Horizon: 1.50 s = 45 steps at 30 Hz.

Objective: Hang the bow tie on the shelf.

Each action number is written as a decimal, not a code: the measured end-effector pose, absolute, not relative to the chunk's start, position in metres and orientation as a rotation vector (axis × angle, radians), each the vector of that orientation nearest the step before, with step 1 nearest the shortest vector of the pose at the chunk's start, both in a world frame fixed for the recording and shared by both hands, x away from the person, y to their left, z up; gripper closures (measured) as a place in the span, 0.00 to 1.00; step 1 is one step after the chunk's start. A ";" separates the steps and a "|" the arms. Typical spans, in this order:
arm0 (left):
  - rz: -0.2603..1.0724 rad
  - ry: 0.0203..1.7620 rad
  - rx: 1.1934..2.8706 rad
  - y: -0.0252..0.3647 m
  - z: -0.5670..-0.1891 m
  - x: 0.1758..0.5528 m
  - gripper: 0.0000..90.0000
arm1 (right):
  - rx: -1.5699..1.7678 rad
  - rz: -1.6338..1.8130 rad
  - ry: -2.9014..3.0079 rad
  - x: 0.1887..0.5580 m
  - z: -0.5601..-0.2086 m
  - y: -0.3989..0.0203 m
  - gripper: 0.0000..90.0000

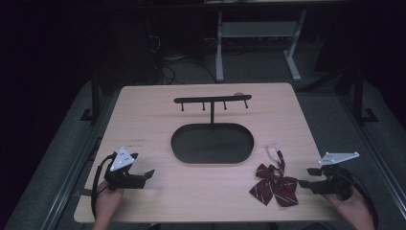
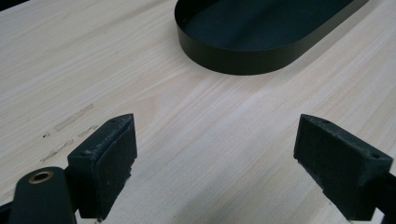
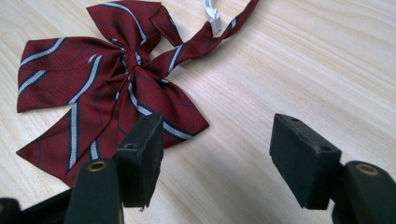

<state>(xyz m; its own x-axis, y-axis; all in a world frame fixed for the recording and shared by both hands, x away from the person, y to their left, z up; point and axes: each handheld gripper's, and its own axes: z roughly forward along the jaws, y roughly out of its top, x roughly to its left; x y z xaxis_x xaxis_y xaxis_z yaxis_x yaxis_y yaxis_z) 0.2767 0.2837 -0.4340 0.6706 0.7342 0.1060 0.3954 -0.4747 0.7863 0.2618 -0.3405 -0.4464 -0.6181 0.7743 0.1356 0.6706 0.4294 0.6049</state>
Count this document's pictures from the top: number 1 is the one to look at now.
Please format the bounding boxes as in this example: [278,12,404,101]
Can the dark red striped bow tie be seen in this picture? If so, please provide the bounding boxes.
[248,143,300,208]

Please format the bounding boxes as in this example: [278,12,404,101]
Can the person's right hand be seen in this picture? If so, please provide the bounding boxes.
[322,191,376,230]

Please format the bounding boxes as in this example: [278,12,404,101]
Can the person's left hand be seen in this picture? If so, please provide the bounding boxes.
[93,187,124,230]

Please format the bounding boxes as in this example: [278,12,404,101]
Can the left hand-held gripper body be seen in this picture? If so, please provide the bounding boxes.
[103,147,147,193]

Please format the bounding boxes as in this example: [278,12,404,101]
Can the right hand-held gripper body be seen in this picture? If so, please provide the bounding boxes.
[308,151,360,201]

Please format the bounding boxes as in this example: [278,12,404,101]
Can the black floor cables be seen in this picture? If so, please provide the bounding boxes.
[146,32,218,86]

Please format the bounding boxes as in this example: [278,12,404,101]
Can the black hook rack with tray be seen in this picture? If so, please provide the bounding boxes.
[170,94,256,166]

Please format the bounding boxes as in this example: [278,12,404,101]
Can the grey metal table frame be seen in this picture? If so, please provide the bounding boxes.
[214,9,308,82]

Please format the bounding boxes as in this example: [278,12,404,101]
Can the black metal stand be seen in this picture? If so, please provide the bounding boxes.
[350,63,380,125]
[79,72,103,125]

